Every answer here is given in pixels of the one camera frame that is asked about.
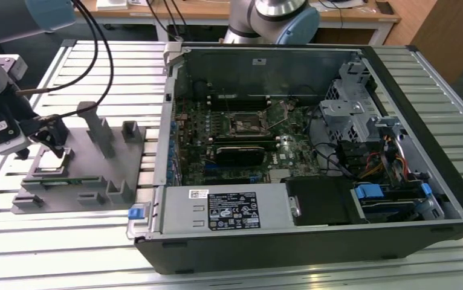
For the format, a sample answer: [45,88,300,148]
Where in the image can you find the green RAM stick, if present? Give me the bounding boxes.
[40,178,82,185]

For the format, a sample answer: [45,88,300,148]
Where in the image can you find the small silver chip heatsink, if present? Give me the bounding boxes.
[268,169,292,182]

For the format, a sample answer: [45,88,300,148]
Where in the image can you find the small black graphics card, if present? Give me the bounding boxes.
[213,145,265,166]

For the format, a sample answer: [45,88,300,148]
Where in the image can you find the green motherboard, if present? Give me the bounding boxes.
[172,97,325,186]

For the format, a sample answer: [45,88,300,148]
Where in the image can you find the silver perforated drive cage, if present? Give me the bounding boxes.
[317,59,382,143]

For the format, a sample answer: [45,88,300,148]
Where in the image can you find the grey case hinge bracket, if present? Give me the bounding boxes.
[162,42,184,66]

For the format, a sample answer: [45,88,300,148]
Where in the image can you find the blue disk carrier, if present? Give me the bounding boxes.
[350,181,420,217]

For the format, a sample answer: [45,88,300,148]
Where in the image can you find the black open PC case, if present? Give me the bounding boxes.
[133,42,463,275]

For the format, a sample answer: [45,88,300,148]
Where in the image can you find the blue case latch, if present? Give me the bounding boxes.
[128,204,146,220]

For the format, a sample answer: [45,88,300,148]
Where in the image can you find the black CPU socket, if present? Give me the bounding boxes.
[222,111,272,135]

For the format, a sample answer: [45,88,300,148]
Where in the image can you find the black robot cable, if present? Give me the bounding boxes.
[14,0,114,121]

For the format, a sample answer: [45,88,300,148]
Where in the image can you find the grey plastic parts rack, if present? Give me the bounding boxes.
[9,101,148,215]

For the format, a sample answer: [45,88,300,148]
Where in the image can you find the plain white box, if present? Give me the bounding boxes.
[96,0,129,11]

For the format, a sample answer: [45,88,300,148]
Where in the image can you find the silver square CPU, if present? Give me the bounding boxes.
[37,150,68,172]

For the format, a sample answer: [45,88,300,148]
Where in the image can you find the black plastic shroud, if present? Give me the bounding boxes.
[284,176,368,227]

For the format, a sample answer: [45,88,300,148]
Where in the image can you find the black RAM slot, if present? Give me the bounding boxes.
[213,136,277,142]
[210,101,269,111]
[209,94,270,103]
[214,140,278,146]

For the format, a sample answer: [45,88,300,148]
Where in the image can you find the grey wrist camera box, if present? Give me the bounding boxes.
[0,54,28,83]

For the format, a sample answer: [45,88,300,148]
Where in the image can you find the small black device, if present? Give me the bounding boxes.
[376,1,396,15]

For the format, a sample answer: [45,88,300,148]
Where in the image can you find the metal socket cover frame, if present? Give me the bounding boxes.
[264,99,296,129]

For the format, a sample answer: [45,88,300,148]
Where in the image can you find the grey power supply with label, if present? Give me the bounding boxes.
[154,183,293,236]

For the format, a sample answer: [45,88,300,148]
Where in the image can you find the yellow orange wire bundle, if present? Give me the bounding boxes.
[356,135,412,182]

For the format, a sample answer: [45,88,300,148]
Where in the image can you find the wooden cabinet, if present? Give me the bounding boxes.
[384,0,463,85]

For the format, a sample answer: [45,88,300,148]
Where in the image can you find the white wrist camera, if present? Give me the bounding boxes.
[0,114,29,156]

